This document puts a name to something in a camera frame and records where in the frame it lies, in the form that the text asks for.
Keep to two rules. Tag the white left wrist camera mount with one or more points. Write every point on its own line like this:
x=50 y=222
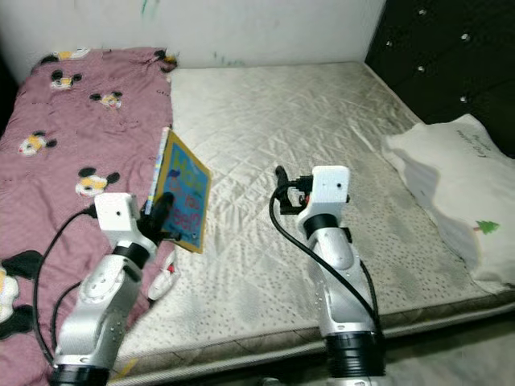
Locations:
x=117 y=215

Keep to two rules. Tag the children's book with yellow border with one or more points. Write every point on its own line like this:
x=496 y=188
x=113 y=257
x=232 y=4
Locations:
x=189 y=189

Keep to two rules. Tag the dark tufted headboard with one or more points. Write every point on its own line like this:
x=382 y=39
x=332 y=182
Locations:
x=442 y=56

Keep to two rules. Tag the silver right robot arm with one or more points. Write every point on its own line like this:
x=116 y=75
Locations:
x=338 y=281

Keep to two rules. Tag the purple cartoon print blanket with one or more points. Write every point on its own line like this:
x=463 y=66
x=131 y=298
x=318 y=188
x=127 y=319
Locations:
x=80 y=145

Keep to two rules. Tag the white quilted mattress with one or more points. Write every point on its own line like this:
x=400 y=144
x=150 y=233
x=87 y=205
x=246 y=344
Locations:
x=290 y=121

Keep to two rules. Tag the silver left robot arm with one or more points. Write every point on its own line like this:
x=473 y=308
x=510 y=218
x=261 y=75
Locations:
x=100 y=305

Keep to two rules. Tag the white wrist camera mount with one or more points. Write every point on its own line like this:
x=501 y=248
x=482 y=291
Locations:
x=330 y=189
x=117 y=215

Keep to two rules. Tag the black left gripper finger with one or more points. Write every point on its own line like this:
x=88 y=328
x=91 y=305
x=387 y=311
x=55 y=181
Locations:
x=159 y=215

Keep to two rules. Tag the white pillow with tree print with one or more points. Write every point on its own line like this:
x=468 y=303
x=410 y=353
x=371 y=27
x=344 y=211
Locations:
x=451 y=193

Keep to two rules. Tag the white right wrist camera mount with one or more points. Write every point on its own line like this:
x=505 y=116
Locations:
x=330 y=189

